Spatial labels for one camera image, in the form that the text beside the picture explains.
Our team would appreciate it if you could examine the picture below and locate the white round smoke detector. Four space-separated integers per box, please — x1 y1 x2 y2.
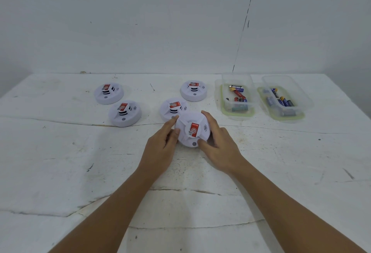
160 98 189 123
94 84 125 105
108 100 142 128
180 80 208 102
175 111 213 148

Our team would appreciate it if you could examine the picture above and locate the person's right hand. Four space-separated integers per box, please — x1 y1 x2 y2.
198 110 247 175

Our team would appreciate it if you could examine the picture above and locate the clear plastic container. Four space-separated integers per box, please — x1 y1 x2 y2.
261 75 315 115
221 73 259 112

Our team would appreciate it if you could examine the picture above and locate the person's right forearm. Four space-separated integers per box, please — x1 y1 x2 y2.
230 157 367 253

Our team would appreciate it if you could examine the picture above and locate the thin black wall cable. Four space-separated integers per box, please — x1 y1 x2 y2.
232 0 259 73

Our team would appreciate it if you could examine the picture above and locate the person's left forearm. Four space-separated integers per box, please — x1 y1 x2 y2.
49 166 161 253

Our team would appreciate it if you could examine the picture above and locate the person's left hand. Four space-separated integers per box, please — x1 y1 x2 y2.
138 115 180 181

